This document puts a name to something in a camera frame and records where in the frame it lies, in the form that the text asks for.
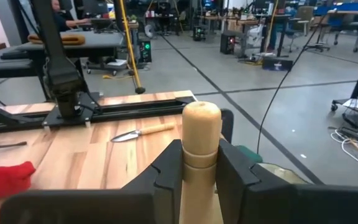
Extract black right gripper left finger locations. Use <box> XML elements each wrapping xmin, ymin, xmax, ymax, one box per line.
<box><xmin>0</xmin><ymin>139</ymin><xmax>185</xmax><ymax>224</ymax></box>

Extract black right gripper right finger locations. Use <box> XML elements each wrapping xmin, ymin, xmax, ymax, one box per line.
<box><xmin>215</xmin><ymin>139</ymin><xmax>358</xmax><ymax>224</ymax></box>

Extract narrow steel trowel wooden handle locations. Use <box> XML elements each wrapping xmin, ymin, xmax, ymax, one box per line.
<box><xmin>110</xmin><ymin>121</ymin><xmax>176</xmax><ymax>143</ymax></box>

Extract hand rake wooden handle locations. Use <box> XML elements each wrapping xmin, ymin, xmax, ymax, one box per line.
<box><xmin>178</xmin><ymin>101</ymin><xmax>224</xmax><ymax>224</ymax></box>

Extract red and black garden glove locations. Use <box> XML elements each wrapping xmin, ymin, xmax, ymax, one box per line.
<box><xmin>0</xmin><ymin>161</ymin><xmax>36</xmax><ymax>203</ymax></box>

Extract green pruning shears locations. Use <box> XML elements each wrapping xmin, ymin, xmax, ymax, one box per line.
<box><xmin>0</xmin><ymin>141</ymin><xmax>28</xmax><ymax>151</ymax></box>

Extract black floor box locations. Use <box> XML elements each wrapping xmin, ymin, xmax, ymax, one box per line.
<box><xmin>261</xmin><ymin>56</ymin><xmax>294</xmax><ymax>72</ymax></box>

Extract black computer with green light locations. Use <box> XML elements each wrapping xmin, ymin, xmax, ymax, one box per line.
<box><xmin>137</xmin><ymin>39</ymin><xmax>153</xmax><ymax>64</ymax></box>

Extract dark computer tower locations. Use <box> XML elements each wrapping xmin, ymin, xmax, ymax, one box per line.
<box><xmin>219</xmin><ymin>33</ymin><xmax>237</xmax><ymax>55</ymax></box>

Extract small desk fan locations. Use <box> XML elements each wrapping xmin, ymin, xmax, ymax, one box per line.
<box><xmin>144</xmin><ymin>24</ymin><xmax>155</xmax><ymax>39</ymax></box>

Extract dark grey desk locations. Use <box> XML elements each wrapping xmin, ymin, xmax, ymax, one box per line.
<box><xmin>16</xmin><ymin>30</ymin><xmax>127</xmax><ymax>77</ymax></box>

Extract wooden background desk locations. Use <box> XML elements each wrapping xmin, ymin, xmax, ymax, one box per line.
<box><xmin>199</xmin><ymin>15</ymin><xmax>260</xmax><ymax>58</ymax></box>

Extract tan folded cloth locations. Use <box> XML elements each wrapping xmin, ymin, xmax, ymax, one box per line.
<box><xmin>27</xmin><ymin>33</ymin><xmax>86</xmax><ymax>46</ymax></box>

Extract beige office chair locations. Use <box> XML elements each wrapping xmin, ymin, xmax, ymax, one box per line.
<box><xmin>286</xmin><ymin>6</ymin><xmax>315</xmax><ymax>53</ymax></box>

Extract grey side table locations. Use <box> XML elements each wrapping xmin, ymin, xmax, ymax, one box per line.
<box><xmin>0</xmin><ymin>46</ymin><xmax>35</xmax><ymax>79</ymax></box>

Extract person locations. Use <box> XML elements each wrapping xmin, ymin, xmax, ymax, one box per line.
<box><xmin>50</xmin><ymin>0</ymin><xmax>90</xmax><ymax>32</ymax></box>

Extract blue panel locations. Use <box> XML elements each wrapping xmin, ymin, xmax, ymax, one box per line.
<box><xmin>314</xmin><ymin>1</ymin><xmax>358</xmax><ymax>27</ymax></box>

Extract black hanging cable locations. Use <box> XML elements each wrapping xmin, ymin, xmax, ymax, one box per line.
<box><xmin>255</xmin><ymin>14</ymin><xmax>329</xmax><ymax>156</ymax></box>

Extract black aluminium table frame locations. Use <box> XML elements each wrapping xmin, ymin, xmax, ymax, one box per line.
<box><xmin>0</xmin><ymin>95</ymin><xmax>198</xmax><ymax>134</ymax></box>

